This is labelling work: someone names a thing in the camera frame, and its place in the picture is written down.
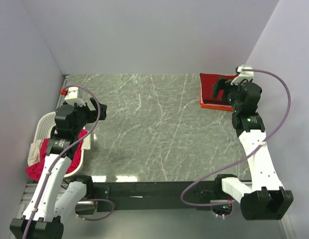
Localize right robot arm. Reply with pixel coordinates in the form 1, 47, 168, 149
212, 78, 294, 220

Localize beige t-shirt in basket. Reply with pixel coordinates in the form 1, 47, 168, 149
27, 135, 91, 166

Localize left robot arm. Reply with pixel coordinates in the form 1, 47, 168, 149
9, 98, 107, 239

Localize pink t-shirt in basket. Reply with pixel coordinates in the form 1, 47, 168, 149
25, 138, 83, 181

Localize red t-shirt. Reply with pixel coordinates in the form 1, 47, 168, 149
200, 73, 237, 104

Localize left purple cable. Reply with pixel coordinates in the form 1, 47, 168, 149
21, 84, 115, 239

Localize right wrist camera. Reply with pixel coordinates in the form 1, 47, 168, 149
230, 65, 254, 86

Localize white laundry basket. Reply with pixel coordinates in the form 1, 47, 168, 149
33, 112, 84, 178

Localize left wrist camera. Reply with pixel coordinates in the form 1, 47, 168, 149
60, 87, 85, 107

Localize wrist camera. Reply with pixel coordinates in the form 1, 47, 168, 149
60, 87, 85, 107
230, 65, 254, 86

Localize black base beam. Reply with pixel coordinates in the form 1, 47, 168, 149
64, 181, 234, 215

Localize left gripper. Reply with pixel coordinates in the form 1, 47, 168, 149
70, 97, 106, 135

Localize aluminium rail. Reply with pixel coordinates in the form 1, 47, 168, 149
21, 183, 37, 204

